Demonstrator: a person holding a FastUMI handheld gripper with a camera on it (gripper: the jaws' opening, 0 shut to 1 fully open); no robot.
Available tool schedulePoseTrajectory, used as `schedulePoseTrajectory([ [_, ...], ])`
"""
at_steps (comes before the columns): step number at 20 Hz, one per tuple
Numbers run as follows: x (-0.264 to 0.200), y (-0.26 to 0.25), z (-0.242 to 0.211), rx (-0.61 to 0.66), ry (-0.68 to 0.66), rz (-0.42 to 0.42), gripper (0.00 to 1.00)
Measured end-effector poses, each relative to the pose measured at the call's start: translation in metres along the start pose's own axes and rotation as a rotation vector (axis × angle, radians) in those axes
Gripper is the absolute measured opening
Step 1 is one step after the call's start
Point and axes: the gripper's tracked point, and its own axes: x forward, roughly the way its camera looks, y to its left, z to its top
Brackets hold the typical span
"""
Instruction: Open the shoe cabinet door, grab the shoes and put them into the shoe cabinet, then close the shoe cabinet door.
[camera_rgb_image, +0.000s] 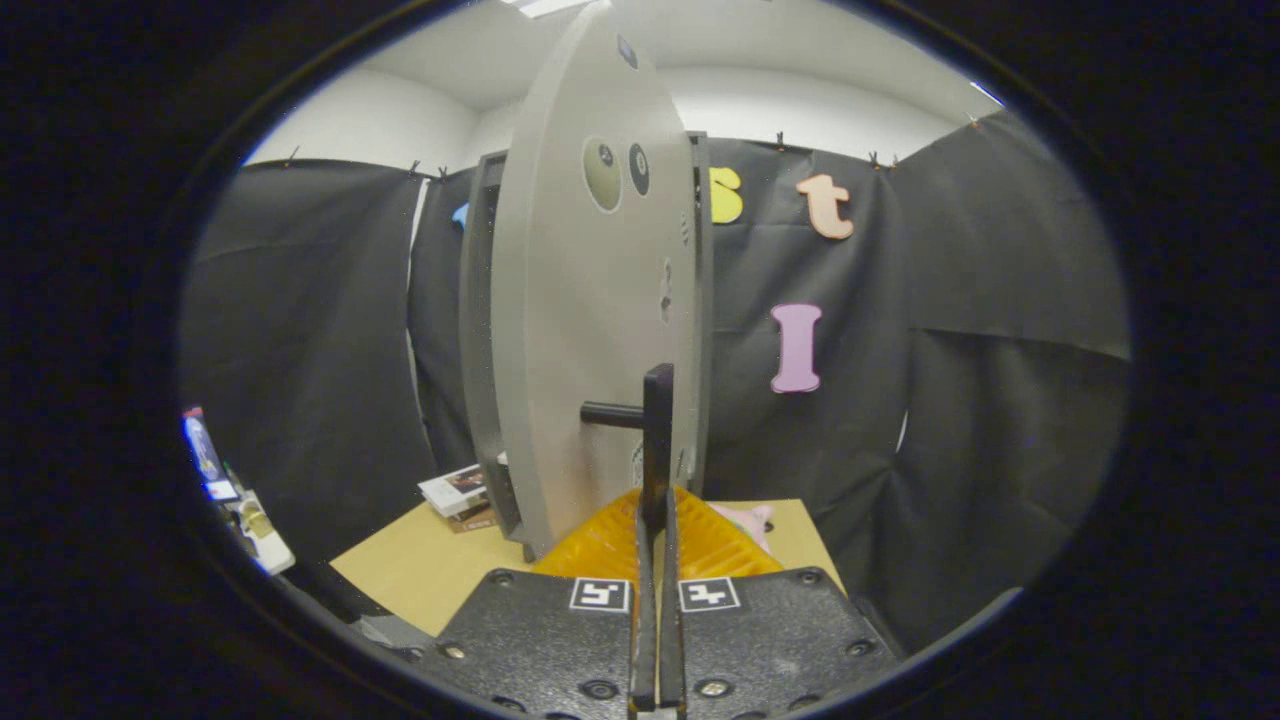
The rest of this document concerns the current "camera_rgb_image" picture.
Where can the blue printed card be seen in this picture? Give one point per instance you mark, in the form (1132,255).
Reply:
(205,455)

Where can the brown book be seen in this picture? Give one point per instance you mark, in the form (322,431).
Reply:
(475,521)

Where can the black backdrop cloth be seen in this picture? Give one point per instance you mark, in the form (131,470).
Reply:
(950,350)

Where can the small ceiling light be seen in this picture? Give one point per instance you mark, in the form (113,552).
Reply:
(985,93)

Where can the long ceiling light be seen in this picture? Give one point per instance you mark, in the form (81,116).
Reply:
(550,6)

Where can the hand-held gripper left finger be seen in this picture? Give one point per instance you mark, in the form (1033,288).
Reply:
(645,620)

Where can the white plastic object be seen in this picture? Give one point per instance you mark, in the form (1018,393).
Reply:
(258,528)

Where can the pink and green plush toy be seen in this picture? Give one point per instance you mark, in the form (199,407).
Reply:
(748,520)

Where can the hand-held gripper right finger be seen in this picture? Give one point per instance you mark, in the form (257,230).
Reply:
(672,620)

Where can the dark grey shoe cabinet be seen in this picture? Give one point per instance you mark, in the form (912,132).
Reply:
(478,300)

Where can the light grey shoe cabinet door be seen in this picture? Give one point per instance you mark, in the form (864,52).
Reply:
(570,300)

